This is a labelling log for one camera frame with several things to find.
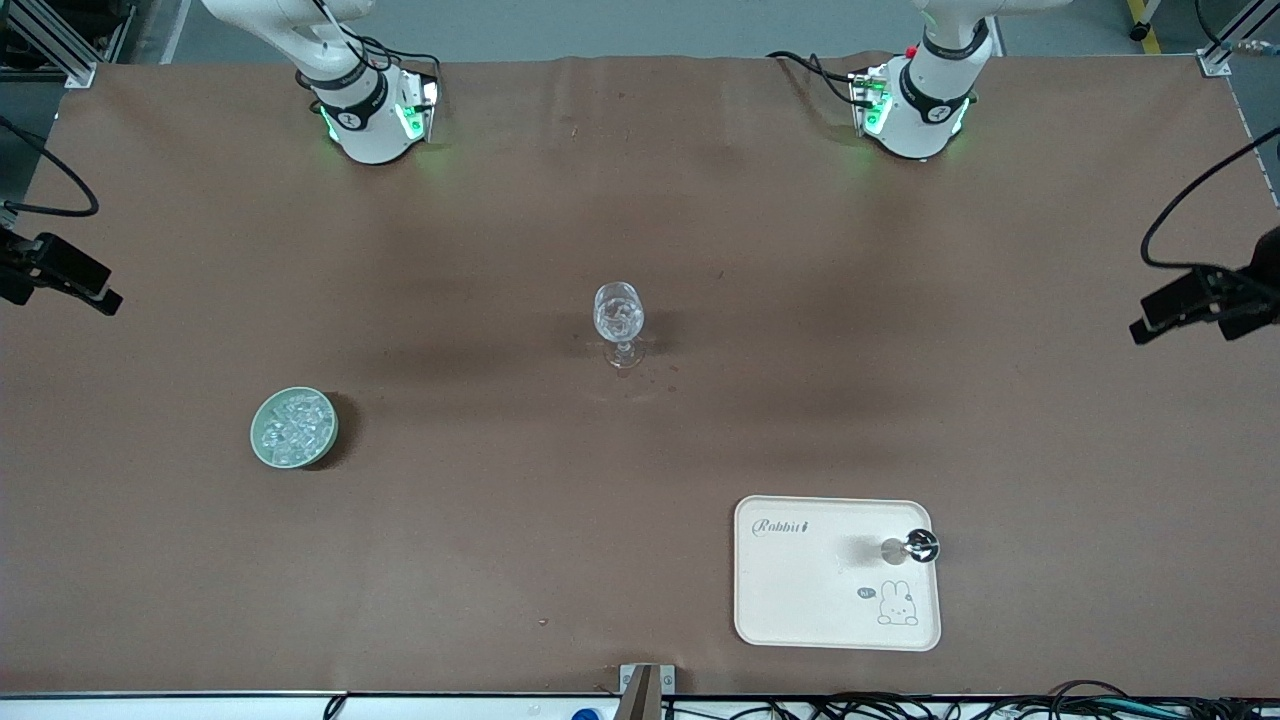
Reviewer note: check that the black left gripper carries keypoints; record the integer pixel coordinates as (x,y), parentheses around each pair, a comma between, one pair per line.
(1232,291)

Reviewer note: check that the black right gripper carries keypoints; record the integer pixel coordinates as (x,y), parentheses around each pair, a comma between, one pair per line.
(22,266)

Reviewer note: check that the clear ice cubes pile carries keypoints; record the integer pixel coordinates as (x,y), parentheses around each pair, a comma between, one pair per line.
(295,428)

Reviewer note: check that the steel double jigger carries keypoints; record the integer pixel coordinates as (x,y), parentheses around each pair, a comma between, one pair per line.
(920,546)

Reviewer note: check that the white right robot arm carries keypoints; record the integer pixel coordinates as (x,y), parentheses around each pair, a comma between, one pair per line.
(375,135)

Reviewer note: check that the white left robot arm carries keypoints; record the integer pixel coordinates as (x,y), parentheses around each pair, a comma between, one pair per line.
(920,110)

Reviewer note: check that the clear wine glass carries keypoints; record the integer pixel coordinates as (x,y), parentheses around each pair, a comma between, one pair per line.
(619,320)

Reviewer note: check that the green ceramic bowl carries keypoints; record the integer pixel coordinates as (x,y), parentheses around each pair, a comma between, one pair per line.
(257,440)

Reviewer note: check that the brown table cover sheet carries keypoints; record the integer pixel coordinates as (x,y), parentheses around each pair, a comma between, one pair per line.
(500,250)

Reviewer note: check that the cream rabbit print tray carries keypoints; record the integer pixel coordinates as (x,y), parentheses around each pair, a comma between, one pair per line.
(800,580)

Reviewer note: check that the aluminium frame post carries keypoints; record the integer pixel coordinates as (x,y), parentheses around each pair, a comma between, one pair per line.
(70,55)
(1220,60)

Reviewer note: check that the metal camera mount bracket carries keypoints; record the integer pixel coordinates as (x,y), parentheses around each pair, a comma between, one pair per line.
(645,690)

